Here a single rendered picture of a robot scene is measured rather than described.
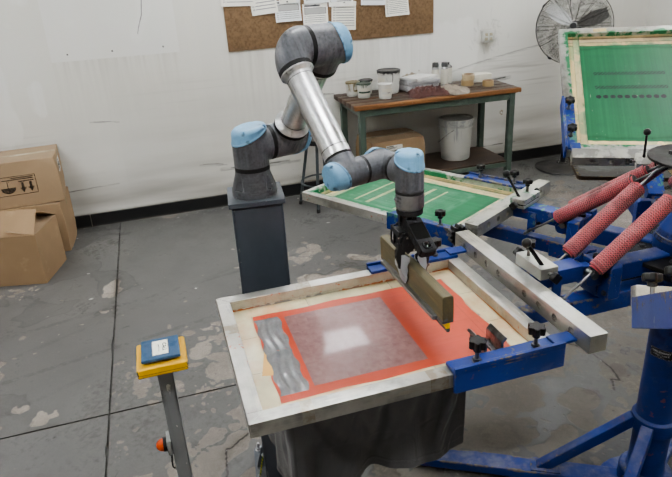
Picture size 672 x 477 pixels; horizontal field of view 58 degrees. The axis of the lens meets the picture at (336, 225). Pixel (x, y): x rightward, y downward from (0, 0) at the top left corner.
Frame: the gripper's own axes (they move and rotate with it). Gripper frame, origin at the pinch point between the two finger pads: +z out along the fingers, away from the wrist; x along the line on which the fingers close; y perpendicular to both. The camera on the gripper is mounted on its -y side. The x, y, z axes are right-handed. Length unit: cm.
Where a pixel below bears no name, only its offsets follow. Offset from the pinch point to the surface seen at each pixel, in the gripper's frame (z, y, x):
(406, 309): 13.9, 7.0, -1.0
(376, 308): 13.9, 10.8, 6.9
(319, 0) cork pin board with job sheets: -55, 378, -84
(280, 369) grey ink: 13.5, -8.3, 39.9
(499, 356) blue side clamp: 9.1, -28.5, -9.8
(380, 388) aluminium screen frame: 10.2, -28.1, 20.6
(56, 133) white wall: 30, 380, 137
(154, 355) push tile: 12, 8, 70
